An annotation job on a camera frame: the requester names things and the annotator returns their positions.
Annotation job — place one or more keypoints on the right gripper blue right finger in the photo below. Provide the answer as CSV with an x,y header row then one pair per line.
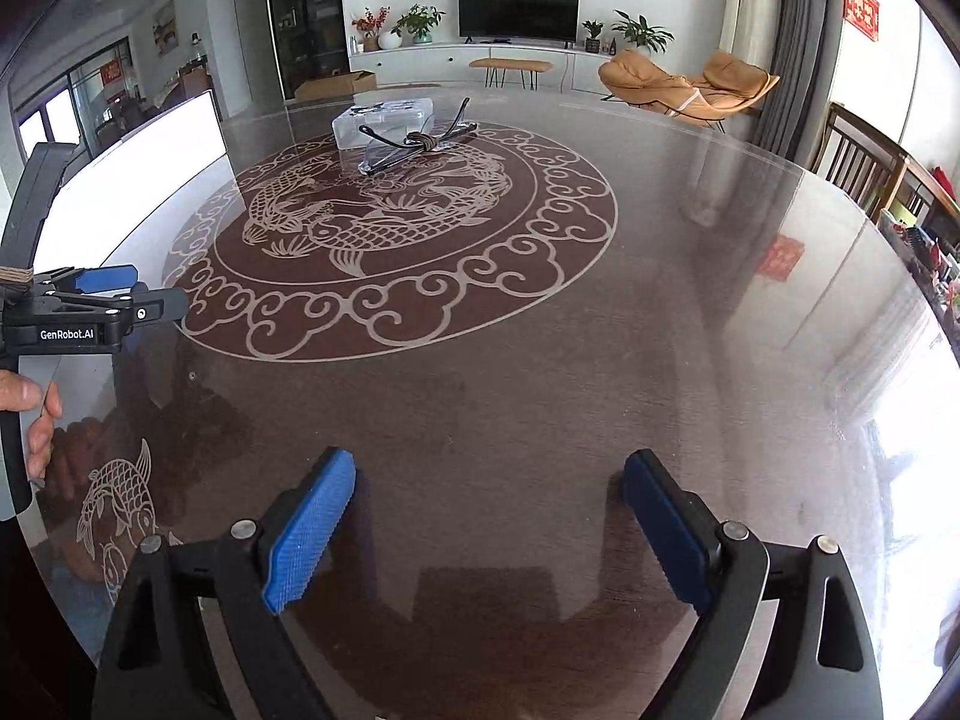
x,y
818,662

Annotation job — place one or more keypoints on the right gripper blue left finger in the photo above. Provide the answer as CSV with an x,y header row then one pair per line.
x,y
157,661

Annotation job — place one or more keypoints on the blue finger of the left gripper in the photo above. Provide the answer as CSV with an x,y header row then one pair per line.
x,y
154,308
72,280

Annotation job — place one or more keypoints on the person's left hand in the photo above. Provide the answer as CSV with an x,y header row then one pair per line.
x,y
35,407

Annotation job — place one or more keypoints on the white cardboard bin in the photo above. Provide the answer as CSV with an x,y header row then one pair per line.
x,y
128,206

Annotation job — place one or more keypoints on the clear plastic storage box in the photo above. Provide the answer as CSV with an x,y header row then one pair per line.
x,y
391,119

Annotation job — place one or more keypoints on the brown cardboard box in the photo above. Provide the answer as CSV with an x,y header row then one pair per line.
x,y
336,86

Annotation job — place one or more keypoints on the dark glass display cabinet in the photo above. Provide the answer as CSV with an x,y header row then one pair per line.
x,y
310,41

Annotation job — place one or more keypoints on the red flower vase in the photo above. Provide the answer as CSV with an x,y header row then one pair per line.
x,y
369,26

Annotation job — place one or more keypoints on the green potted plant left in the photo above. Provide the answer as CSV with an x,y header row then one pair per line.
x,y
418,22

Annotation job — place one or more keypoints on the green potted plant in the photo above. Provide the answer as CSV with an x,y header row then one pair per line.
x,y
418,22
638,32

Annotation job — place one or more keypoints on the wooden bench hairpin legs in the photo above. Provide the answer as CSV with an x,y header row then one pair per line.
x,y
497,69

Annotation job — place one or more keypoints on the black television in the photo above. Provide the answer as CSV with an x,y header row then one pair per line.
x,y
542,20

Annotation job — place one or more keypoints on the wooden dining chair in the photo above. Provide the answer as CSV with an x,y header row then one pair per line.
x,y
855,156

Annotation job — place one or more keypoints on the green potted plant right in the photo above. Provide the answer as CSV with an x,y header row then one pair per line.
x,y
638,32

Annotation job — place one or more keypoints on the orange lounge chair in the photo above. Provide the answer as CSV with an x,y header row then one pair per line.
x,y
725,87

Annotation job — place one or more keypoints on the grey curtain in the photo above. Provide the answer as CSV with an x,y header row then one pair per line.
x,y
806,50

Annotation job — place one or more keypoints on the red window decoration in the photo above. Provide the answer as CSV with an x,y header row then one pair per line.
x,y
863,15

